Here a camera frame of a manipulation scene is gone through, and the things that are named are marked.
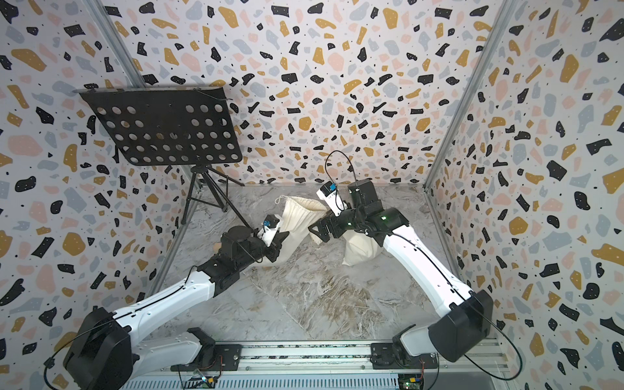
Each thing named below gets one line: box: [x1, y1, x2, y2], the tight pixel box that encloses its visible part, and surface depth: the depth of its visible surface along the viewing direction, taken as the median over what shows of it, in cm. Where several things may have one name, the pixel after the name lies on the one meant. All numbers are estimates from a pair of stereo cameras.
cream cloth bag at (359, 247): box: [342, 229, 383, 267], surface depth 89 cm
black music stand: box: [73, 86, 256, 233], surface depth 78 cm
